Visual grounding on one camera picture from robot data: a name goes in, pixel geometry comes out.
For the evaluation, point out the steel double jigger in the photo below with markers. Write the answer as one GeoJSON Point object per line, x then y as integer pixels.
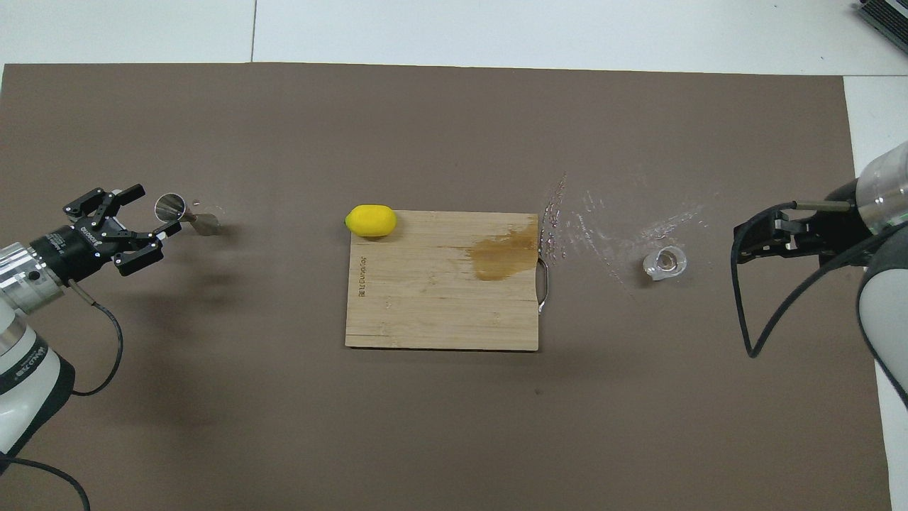
{"type": "Point", "coordinates": [170, 206]}

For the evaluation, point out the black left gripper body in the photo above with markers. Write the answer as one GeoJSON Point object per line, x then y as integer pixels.
{"type": "Point", "coordinates": [71, 252]}

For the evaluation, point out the yellow lemon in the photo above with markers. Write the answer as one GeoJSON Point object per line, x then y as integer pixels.
{"type": "Point", "coordinates": [370, 221]}

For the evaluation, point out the grey laptop corner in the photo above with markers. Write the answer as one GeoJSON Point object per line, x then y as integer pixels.
{"type": "Point", "coordinates": [887, 11]}

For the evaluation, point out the wooden cutting board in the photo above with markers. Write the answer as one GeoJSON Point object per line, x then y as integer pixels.
{"type": "Point", "coordinates": [425, 298]}

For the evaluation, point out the brown table mat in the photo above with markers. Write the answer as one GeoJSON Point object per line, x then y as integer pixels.
{"type": "Point", "coordinates": [425, 426]}

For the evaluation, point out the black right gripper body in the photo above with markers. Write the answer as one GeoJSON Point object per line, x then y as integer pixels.
{"type": "Point", "coordinates": [840, 231]}

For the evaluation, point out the small clear glass cup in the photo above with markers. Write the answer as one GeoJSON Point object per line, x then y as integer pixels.
{"type": "Point", "coordinates": [665, 263]}

